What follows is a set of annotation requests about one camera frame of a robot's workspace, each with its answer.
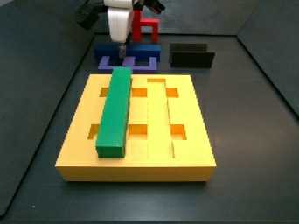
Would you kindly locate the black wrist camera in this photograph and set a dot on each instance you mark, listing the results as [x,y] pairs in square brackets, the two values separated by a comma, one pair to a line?
[87,14]

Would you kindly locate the green long block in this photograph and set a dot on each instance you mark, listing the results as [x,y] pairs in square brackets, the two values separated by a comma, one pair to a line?
[113,128]

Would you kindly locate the red comb-shaped block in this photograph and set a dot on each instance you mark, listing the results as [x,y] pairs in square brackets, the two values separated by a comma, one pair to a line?
[145,22]

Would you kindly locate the blue long block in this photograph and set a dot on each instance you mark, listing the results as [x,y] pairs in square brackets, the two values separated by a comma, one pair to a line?
[142,52]

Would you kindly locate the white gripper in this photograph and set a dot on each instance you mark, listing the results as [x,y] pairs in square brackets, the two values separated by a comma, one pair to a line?
[119,15]

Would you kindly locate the purple comb-shaped block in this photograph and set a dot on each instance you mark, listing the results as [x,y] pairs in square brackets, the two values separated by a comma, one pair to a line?
[129,62]

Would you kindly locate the black angled bracket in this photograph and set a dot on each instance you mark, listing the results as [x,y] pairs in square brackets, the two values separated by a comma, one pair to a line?
[192,55]

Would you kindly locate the yellow slotted board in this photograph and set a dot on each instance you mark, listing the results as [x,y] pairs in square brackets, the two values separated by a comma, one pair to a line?
[168,144]

